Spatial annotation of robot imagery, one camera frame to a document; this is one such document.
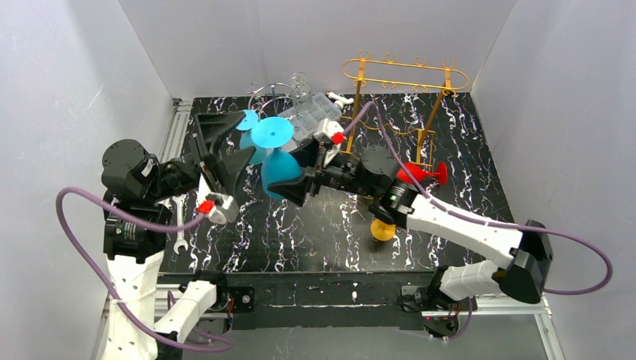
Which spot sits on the silver open-end wrench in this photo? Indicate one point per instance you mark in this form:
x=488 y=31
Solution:
x=181 y=244

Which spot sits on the white small tool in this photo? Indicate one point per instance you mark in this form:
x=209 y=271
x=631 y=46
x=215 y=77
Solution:
x=339 y=100

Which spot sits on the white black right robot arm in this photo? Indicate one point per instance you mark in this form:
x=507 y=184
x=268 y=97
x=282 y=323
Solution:
x=516 y=262

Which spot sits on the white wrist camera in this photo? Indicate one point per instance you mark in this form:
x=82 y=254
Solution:
x=331 y=134
x=218 y=208

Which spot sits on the blue plastic goblet back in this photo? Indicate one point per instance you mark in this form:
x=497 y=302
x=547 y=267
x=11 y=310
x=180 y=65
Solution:
x=273 y=133

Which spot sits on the clear glass wine glass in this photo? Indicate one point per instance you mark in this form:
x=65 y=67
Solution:
x=302 y=95

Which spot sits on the gold wire glass rack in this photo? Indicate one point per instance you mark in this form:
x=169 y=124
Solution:
x=409 y=93

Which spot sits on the orange plastic goblet near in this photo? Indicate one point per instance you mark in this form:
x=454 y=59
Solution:
x=381 y=231

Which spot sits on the clear plastic parts box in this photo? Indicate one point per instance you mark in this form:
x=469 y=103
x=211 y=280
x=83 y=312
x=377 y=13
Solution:
x=306 y=119

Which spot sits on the red plastic goblet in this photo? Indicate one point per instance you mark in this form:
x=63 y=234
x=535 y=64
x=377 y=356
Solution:
x=440 y=174

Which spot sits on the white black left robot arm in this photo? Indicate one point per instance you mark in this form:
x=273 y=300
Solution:
x=138 y=183

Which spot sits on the blue plastic goblet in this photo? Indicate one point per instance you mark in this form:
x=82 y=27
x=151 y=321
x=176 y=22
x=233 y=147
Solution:
x=246 y=125
x=273 y=133

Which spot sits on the chrome spiral glass rack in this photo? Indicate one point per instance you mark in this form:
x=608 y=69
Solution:
x=262 y=96

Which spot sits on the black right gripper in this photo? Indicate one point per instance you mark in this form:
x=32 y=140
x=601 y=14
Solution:
x=313 y=175

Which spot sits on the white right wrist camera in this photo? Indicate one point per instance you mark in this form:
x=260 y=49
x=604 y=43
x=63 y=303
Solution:
x=331 y=134

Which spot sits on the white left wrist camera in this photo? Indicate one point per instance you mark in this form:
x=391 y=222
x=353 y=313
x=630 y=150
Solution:
x=218 y=208

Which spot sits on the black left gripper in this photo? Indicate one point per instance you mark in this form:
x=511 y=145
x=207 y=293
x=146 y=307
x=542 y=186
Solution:
x=202 y=163

